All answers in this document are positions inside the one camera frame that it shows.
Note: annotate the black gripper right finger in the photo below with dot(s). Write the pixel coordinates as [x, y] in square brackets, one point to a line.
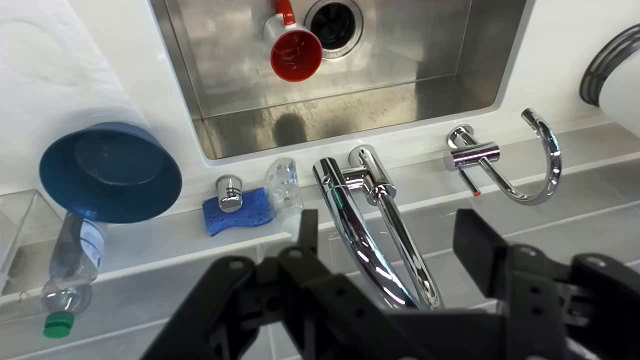
[593, 298]

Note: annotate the clear bottle green cap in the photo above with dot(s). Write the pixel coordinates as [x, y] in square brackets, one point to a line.
[73, 269]

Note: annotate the chrome gooseneck kitchen faucet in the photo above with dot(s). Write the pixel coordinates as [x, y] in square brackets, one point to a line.
[363, 205]

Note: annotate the blue plastic bowl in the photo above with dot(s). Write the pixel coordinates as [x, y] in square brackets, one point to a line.
[110, 173]

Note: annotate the blue sponge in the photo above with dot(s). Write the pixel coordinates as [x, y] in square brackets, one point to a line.
[236, 212]

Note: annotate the stainless steel sink basin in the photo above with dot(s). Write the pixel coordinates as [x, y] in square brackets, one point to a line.
[386, 62]

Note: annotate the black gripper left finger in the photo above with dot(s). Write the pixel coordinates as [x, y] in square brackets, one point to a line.
[225, 312]

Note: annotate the clear soap dispenser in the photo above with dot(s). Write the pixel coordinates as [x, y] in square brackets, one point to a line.
[278, 195]

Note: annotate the small chrome side tap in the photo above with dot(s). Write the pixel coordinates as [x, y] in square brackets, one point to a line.
[464, 153]

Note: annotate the red and white mug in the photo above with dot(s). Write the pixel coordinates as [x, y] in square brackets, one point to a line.
[294, 52]

